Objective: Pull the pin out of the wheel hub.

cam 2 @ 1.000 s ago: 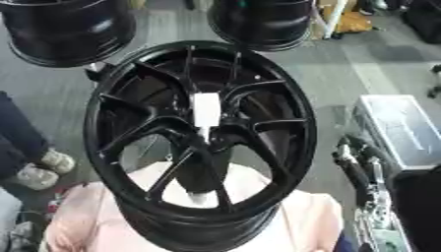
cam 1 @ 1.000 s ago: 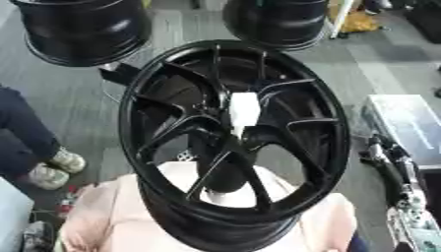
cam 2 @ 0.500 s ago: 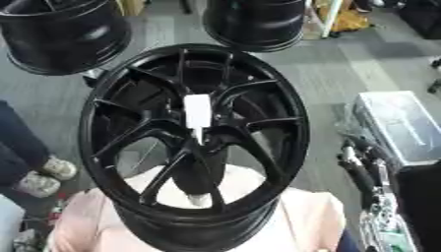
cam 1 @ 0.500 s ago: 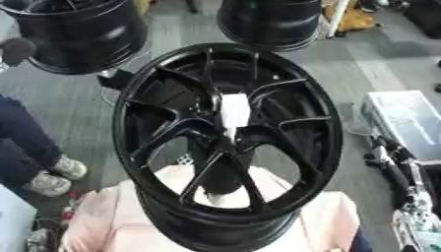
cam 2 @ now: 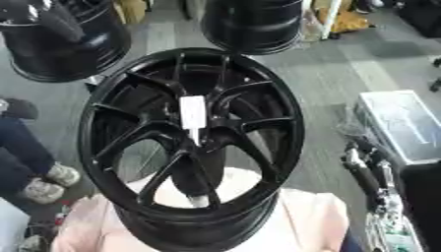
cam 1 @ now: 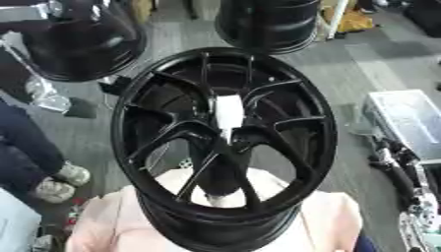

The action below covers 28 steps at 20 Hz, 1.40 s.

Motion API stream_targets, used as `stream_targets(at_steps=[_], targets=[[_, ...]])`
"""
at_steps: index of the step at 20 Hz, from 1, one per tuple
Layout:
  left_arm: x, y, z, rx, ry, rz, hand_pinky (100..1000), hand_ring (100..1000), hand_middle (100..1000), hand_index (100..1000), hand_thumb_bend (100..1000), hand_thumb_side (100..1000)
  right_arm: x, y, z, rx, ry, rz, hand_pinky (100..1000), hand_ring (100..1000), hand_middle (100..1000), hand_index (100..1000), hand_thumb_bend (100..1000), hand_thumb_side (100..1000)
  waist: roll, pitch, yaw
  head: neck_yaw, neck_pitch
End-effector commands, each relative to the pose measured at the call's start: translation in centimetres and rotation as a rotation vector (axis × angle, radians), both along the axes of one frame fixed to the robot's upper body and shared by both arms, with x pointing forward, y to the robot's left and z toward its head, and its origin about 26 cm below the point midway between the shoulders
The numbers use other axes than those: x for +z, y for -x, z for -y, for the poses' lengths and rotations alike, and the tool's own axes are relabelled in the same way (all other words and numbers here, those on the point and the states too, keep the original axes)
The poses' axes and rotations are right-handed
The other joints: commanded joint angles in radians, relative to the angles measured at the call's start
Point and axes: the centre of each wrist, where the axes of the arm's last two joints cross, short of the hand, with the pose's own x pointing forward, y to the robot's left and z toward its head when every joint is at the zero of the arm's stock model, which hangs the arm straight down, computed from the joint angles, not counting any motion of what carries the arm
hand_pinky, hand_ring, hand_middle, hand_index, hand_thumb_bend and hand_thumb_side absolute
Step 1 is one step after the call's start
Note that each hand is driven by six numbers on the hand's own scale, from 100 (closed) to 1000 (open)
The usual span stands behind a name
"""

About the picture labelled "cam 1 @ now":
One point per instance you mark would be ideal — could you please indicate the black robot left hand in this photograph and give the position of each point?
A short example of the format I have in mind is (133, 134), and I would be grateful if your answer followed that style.
(81, 109)

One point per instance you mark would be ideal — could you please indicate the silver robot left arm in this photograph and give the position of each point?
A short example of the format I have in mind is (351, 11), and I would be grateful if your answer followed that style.
(46, 95)

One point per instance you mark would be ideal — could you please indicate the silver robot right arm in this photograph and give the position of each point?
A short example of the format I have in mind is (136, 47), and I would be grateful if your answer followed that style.
(426, 216)

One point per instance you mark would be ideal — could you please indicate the black round wheel rim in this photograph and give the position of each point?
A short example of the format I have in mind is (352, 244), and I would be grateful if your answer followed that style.
(270, 23)
(80, 49)

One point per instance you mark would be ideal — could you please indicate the black spoked wheel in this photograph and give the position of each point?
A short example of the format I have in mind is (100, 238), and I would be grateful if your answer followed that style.
(172, 215)

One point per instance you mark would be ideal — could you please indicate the person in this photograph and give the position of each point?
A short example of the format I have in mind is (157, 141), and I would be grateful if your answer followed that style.
(26, 144)
(333, 223)

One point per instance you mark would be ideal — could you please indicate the yellow bag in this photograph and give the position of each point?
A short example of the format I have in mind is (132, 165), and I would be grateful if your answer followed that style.
(355, 21)

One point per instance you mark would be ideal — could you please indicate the clear grey plastic bin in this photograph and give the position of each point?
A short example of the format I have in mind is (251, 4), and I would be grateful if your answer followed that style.
(410, 118)

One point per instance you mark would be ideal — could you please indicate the white post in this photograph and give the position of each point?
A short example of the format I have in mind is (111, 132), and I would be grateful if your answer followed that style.
(337, 18)

